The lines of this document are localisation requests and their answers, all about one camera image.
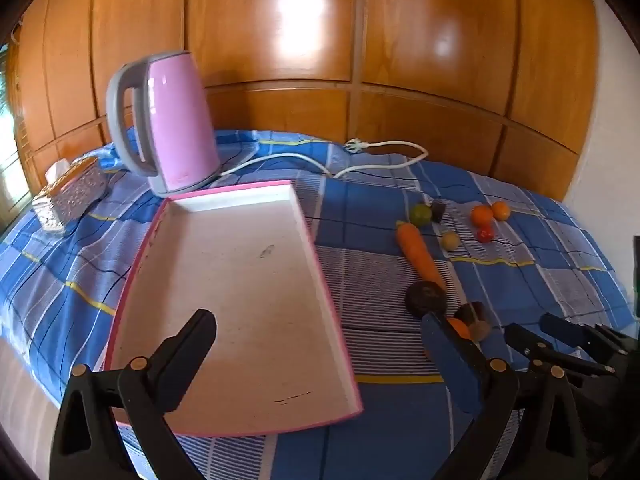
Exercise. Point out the carrot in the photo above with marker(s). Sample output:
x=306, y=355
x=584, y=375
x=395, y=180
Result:
x=417, y=252

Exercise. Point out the wooden wardrobe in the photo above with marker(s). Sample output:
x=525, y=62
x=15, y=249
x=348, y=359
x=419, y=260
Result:
x=300, y=35

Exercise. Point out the small orange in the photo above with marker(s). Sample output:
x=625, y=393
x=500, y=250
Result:
x=501, y=210

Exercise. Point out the brown kiwi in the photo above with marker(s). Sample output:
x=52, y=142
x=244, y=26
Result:
x=450, y=241

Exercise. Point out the silver tissue box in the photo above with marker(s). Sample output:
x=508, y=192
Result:
x=80, y=190

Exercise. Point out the clear glass cup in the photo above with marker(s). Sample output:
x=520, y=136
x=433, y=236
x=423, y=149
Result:
x=50, y=217

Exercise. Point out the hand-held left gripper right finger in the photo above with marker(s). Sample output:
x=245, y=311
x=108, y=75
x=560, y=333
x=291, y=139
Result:
x=450, y=360

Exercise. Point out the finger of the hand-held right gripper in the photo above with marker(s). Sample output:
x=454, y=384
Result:
x=522, y=340
x=565, y=330

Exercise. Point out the brown chocolate piece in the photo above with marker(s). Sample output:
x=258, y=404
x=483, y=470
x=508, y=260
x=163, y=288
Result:
x=474, y=312

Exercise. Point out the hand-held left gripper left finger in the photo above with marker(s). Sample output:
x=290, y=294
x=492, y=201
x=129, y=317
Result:
x=197, y=335

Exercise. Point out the blue plaid blanket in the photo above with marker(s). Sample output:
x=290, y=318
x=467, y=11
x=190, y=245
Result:
x=350, y=200

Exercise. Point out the large orange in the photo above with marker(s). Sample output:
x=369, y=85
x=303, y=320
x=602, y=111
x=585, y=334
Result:
x=481, y=215

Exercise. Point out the pink electric kettle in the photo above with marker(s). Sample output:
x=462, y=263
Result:
x=175, y=120

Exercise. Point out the wooden glass-panel door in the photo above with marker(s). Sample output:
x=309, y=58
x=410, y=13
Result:
x=7, y=160

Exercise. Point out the white tray with pink rim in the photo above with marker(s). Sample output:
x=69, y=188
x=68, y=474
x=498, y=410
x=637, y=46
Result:
x=240, y=285

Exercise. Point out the red tomato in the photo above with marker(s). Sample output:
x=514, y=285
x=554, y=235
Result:
x=484, y=235

